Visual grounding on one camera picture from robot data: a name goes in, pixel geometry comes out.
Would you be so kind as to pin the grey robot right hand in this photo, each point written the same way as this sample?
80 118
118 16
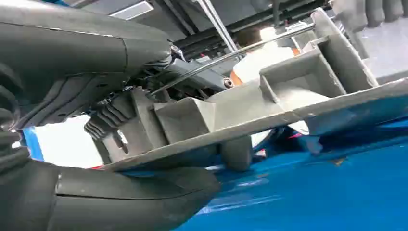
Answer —
379 9

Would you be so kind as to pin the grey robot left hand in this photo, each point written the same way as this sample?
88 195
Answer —
73 54

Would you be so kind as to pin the grey plastic wheel hub cap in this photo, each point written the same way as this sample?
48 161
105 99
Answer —
242 105

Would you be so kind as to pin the person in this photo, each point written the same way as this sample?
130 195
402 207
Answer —
255 63

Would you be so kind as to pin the silver metal bar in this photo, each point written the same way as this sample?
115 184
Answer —
220 25

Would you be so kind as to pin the blue plastic tray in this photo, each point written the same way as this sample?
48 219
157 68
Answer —
318 191

